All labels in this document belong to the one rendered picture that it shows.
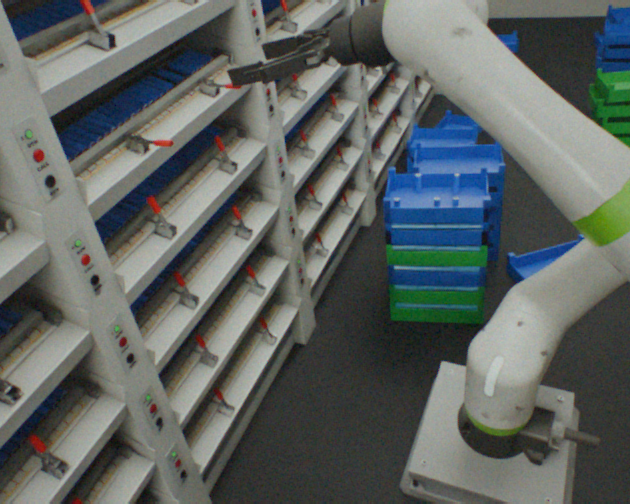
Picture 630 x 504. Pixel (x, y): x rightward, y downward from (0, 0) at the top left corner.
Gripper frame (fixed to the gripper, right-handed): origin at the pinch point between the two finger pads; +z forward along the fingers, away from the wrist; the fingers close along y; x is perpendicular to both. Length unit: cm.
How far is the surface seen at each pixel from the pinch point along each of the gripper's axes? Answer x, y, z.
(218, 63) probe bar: -3.7, 23.4, 24.4
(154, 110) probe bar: -3.9, -2.4, 24.3
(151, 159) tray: -9.9, -12.0, 21.2
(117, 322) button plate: -31, -34, 25
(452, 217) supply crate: -67, 52, -11
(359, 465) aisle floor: -106, -7, 9
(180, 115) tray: -7.4, 2.6, 23.0
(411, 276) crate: -87, 50, 5
